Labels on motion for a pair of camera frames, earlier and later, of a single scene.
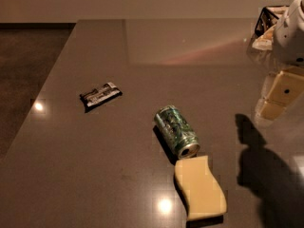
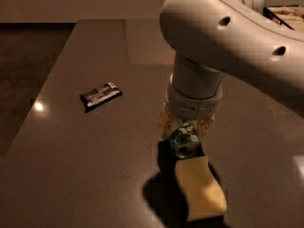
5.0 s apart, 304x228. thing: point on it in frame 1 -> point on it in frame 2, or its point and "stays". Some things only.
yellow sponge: x=203 y=193 stays
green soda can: x=177 y=130 stays
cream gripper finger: x=280 y=88 -> x=188 y=108
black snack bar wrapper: x=96 y=98 stays
